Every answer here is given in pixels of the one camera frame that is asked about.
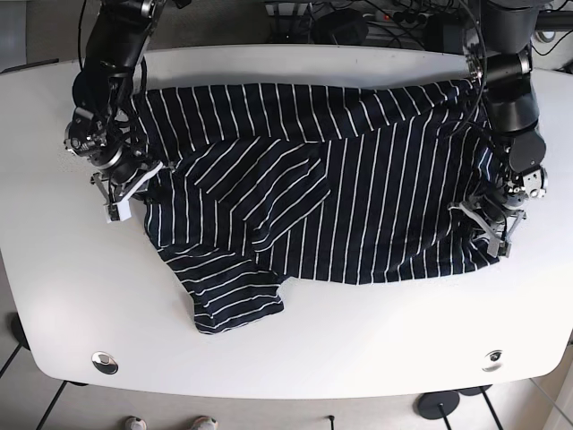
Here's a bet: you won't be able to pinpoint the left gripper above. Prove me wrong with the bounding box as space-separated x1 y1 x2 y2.
448 201 527 245

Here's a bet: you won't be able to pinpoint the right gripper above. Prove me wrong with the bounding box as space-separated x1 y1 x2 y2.
90 160 170 209

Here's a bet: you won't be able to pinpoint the navy white striped T-shirt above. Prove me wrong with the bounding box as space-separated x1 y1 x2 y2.
139 79 499 335

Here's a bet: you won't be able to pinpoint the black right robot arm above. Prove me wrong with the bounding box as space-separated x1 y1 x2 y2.
64 1 165 220

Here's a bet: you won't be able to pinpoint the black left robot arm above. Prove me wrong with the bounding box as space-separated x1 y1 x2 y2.
450 1 548 257

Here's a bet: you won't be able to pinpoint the right silver table grommet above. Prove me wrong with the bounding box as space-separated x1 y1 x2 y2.
480 349 504 373

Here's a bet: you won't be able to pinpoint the silver table grommet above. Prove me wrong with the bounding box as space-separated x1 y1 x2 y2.
91 351 119 375
480 349 504 373

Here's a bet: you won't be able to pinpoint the left silver table grommet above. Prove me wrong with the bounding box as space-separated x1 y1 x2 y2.
91 351 119 375

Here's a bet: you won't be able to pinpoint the black round stand base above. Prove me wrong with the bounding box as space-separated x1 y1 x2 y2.
415 391 460 420

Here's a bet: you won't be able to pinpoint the white orange sneaker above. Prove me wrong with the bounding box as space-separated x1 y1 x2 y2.
124 417 148 430

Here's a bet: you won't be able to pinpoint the black power adapter box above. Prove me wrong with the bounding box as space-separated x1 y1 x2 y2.
311 8 369 46

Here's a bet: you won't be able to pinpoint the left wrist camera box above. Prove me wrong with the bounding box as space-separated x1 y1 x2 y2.
487 237 511 258

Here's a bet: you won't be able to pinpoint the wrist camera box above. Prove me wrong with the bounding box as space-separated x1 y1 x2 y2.
487 237 511 258
106 200 132 223

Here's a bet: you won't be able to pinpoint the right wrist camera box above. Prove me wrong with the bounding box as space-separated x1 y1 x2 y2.
106 200 132 223

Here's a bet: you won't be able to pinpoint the tangled black cables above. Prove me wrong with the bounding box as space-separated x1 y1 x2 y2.
263 0 489 55

